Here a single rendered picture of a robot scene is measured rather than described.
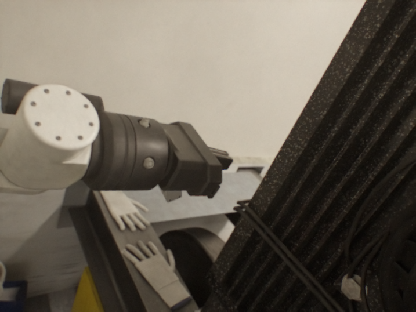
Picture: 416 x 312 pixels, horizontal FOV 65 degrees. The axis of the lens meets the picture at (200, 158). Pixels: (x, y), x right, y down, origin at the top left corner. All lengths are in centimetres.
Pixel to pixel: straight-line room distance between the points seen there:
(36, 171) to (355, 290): 42
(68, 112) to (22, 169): 7
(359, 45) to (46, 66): 84
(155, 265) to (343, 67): 73
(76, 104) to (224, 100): 114
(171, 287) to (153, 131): 67
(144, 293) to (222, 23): 92
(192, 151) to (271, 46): 109
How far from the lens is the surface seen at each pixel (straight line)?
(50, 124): 29
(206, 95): 135
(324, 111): 53
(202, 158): 40
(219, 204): 137
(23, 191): 38
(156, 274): 99
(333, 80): 54
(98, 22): 107
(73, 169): 33
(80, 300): 138
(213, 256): 119
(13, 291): 140
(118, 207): 114
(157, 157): 36
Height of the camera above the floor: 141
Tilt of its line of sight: 27 degrees down
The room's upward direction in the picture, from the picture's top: 24 degrees clockwise
